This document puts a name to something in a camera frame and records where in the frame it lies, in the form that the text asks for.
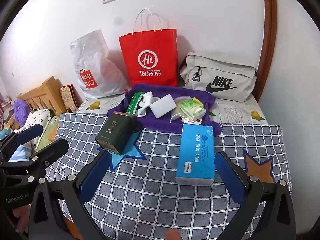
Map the fruit print sachet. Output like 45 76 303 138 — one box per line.
182 117 202 125

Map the light green tissue pack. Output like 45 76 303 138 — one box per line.
181 98 206 120

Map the white foam net sleeve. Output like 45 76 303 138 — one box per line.
170 96 191 122

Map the yellow mesh pouch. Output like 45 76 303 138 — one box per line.
192 98 203 107

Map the green wet wipe packet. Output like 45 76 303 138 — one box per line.
126 92 144 115

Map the white sponge block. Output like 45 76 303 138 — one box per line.
150 94 176 119

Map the person's left hand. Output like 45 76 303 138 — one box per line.
12 205 31 232

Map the person's right hand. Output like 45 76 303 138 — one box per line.
165 229 183 240

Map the purple plush toy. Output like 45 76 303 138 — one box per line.
13 99 31 127

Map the black spotted white pillow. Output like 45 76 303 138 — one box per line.
20 109 52 150

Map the grey checked tablecloth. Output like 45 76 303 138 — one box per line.
46 112 293 240

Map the blue tissue pack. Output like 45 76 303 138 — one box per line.
176 124 215 186

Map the brown patterned box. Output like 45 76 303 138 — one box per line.
60 85 78 113

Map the dark green tea tin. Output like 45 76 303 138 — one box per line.
95 111 135 155

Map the newspaper print bed sheet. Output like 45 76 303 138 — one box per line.
76 94 268 125

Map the white Miniso plastic bag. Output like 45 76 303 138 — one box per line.
70 30 129 99

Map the grey Nike waist bag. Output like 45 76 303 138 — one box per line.
179 51 257 102

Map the red Haidilao paper bag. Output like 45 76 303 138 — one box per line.
118 8 179 87

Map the brown wooden door frame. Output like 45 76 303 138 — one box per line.
252 0 278 102

